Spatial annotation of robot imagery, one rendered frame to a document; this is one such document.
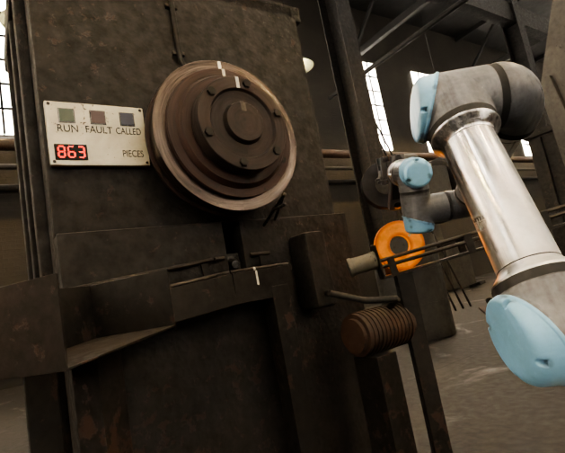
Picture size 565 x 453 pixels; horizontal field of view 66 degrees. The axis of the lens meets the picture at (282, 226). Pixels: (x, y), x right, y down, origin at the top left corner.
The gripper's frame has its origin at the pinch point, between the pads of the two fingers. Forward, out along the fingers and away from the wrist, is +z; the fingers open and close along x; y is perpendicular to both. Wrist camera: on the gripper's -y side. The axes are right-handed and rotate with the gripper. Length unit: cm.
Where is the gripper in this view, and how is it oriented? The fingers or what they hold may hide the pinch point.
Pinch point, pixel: (384, 179)
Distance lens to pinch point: 145.6
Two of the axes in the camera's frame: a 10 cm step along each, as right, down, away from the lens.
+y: -1.8, -9.8, -1.2
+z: -0.2, -1.2, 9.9
